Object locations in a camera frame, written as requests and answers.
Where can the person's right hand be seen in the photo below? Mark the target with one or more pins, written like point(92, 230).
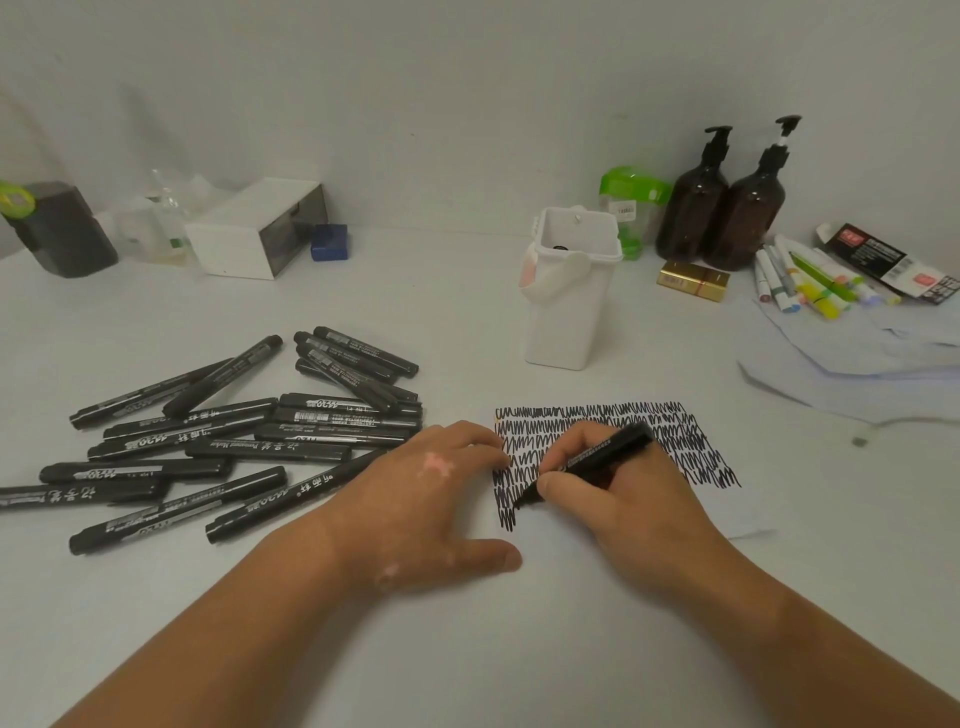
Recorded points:
point(645, 517)

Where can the person's left hand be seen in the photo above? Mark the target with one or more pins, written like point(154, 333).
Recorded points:
point(412, 510)

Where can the white paper with black scribbles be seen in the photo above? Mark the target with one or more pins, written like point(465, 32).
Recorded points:
point(697, 450)

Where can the pile of black markers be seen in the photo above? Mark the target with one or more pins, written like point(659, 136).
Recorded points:
point(225, 427)

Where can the person's left forearm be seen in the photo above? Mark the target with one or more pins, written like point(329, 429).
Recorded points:
point(210, 645)

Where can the person's right forearm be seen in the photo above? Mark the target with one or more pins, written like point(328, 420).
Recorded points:
point(810, 652)

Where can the small gold box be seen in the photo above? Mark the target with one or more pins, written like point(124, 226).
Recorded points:
point(690, 279)

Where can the pile of loose white sheets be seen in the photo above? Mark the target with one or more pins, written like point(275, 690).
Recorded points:
point(862, 352)

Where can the small blue box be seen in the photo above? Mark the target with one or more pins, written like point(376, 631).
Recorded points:
point(330, 244)

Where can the bunch of pastel highlighter pens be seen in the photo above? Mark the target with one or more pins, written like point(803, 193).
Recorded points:
point(817, 289)

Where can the brown pump bottle white neck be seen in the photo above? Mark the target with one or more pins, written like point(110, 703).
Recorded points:
point(742, 225)

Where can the white box with grey front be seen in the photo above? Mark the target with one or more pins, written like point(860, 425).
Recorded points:
point(225, 240)

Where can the clear jar with green lid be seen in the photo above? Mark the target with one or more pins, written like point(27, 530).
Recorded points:
point(634, 184)

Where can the black and red cardboard box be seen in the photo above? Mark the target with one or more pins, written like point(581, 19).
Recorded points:
point(877, 251)

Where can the clear bottle with dark liquid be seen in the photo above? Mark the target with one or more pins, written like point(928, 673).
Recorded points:
point(67, 240)

